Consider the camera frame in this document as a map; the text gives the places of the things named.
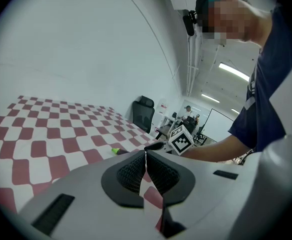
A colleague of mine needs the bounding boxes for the black head-worn camera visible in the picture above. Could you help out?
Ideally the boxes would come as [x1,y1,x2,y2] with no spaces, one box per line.
[182,8,199,37]

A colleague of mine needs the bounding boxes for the black swivel chair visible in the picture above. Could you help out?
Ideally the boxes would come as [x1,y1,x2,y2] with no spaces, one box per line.
[185,116,197,135]

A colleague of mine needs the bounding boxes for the person's dark navy shirt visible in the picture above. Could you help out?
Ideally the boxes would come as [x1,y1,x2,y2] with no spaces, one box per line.
[227,3,292,153]

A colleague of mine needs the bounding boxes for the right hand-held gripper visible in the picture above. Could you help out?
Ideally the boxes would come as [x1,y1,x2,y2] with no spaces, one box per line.
[144,124,194,156]

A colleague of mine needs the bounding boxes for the white ceiling pipes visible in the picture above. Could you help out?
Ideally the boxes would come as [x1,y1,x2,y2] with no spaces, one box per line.
[186,32,202,97]

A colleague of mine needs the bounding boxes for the person's head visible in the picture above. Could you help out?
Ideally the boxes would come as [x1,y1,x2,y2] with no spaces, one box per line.
[201,0,273,48]

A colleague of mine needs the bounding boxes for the black mesh office chair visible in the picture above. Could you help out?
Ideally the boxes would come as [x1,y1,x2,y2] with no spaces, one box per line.
[131,95,156,134]

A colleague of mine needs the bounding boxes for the white side table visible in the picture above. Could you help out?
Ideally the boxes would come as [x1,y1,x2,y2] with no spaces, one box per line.
[155,115,184,140]

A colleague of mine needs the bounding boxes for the person's right forearm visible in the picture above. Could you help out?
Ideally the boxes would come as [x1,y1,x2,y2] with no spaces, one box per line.
[182,133,256,163]

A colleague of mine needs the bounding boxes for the black marker with green cap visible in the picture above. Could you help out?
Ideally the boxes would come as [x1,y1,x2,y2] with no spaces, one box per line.
[111,147,132,157]

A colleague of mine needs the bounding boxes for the pink checkered table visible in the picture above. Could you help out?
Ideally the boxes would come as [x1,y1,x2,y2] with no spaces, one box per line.
[0,95,167,233]

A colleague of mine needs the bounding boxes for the white whiteboard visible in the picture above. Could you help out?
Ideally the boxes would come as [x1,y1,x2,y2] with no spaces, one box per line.
[205,108,235,143]

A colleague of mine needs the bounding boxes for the white cabinet with red label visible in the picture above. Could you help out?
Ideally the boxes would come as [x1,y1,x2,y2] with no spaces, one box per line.
[156,98,169,115]

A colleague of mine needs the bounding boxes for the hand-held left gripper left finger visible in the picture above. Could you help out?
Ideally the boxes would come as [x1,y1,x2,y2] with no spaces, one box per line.
[18,150,163,240]

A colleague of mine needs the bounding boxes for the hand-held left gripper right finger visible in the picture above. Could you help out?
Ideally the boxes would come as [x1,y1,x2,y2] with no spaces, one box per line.
[145,133,292,240]

